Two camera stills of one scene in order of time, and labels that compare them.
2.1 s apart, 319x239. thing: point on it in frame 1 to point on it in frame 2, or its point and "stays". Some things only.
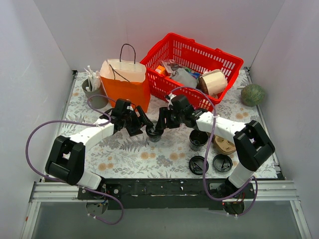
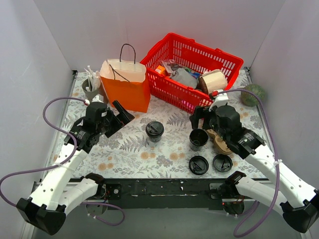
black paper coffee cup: [198, 140] stays
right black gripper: [165, 119] to [203, 118]
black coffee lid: [151, 130] stays
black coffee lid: [222, 163] stays
